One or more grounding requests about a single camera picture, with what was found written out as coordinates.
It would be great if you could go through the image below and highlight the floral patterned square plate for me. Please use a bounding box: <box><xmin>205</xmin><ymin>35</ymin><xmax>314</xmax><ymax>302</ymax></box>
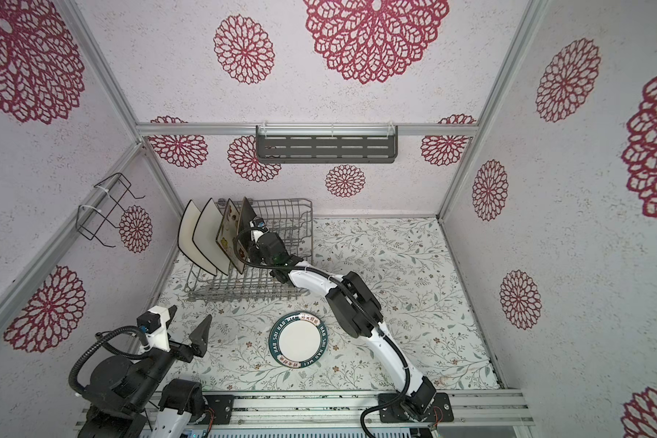
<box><xmin>216</xmin><ymin>199</ymin><xmax>246</xmax><ymax>275</ymax></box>

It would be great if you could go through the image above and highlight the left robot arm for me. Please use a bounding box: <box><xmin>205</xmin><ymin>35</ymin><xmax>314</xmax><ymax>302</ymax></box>
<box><xmin>68</xmin><ymin>306</ymin><xmax>216</xmax><ymax>437</ymax></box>

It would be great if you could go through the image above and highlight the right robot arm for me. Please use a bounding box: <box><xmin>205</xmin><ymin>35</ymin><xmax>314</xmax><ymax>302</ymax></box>
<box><xmin>233</xmin><ymin>221</ymin><xmax>437</xmax><ymax>421</ymax></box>

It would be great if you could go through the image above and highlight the white square plate black rim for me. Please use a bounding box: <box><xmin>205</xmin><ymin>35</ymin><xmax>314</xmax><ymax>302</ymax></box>
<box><xmin>177</xmin><ymin>200</ymin><xmax>218</xmax><ymax>277</ymax></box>

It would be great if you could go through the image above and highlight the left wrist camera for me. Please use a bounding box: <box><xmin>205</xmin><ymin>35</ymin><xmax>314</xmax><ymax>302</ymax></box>
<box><xmin>136</xmin><ymin>306</ymin><xmax>170</xmax><ymax>352</ymax></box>

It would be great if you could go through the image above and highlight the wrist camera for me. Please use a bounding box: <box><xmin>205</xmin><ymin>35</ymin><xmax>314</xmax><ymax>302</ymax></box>
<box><xmin>136</xmin><ymin>306</ymin><xmax>170</xmax><ymax>352</ymax></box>
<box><xmin>251</xmin><ymin>216</ymin><xmax>268</xmax><ymax>233</ymax></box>

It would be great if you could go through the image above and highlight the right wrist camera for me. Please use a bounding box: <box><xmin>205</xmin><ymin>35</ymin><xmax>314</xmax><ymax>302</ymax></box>
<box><xmin>251</xmin><ymin>216</ymin><xmax>268</xmax><ymax>233</ymax></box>

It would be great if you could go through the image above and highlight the grey wire dish rack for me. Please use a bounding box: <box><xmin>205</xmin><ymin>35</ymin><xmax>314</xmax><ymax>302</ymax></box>
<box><xmin>182</xmin><ymin>198</ymin><xmax>314</xmax><ymax>302</ymax></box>

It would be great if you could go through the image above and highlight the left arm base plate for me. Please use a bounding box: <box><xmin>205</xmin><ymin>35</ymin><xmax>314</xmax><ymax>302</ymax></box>
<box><xmin>198</xmin><ymin>394</ymin><xmax>235</xmax><ymax>426</ymax></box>

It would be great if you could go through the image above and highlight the aluminium mounting rail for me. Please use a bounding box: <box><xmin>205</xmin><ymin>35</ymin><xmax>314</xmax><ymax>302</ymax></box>
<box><xmin>125</xmin><ymin>389</ymin><xmax>535</xmax><ymax>431</ymax></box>

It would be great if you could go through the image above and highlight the grey slotted wall shelf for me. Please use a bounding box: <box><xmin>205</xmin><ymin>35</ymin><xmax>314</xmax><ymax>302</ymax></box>
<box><xmin>255</xmin><ymin>125</ymin><xmax>399</xmax><ymax>164</ymax></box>

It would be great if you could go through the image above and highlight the black wire wall holder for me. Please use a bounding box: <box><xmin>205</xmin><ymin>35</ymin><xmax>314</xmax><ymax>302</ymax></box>
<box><xmin>75</xmin><ymin>173</ymin><xmax>145</xmax><ymax>248</ymax></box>

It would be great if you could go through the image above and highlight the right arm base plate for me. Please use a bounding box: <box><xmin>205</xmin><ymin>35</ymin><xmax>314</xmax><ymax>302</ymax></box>
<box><xmin>379</xmin><ymin>392</ymin><xmax>454</xmax><ymax>423</ymax></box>

